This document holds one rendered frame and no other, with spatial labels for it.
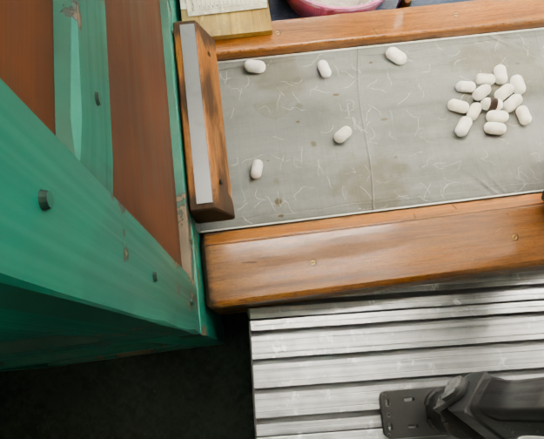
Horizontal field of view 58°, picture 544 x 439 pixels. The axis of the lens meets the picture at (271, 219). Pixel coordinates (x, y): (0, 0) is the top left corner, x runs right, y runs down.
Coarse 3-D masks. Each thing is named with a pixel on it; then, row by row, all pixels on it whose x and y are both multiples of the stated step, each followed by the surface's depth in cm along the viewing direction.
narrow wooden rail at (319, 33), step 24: (480, 0) 87; (504, 0) 87; (528, 0) 87; (288, 24) 85; (312, 24) 85; (336, 24) 85; (360, 24) 85; (384, 24) 85; (408, 24) 85; (432, 24) 85; (456, 24) 85; (480, 24) 85; (504, 24) 86; (528, 24) 87; (216, 48) 83; (240, 48) 83; (264, 48) 84; (288, 48) 84; (312, 48) 85; (336, 48) 86
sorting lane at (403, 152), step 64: (384, 64) 86; (448, 64) 86; (512, 64) 86; (256, 128) 82; (320, 128) 82; (384, 128) 83; (448, 128) 83; (512, 128) 83; (256, 192) 79; (320, 192) 79; (384, 192) 80; (448, 192) 80; (512, 192) 80
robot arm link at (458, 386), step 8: (456, 376) 69; (448, 384) 69; (456, 384) 67; (464, 384) 66; (448, 392) 67; (456, 392) 66; (464, 392) 66; (440, 400) 70; (448, 400) 67; (456, 400) 66; (440, 408) 69; (448, 416) 69; (456, 416) 69; (456, 424) 69; (464, 424) 69; (464, 432) 69; (472, 432) 69
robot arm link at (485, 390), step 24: (480, 384) 64; (504, 384) 60; (528, 384) 55; (456, 408) 65; (480, 408) 61; (504, 408) 57; (528, 408) 52; (480, 432) 65; (504, 432) 61; (528, 432) 55
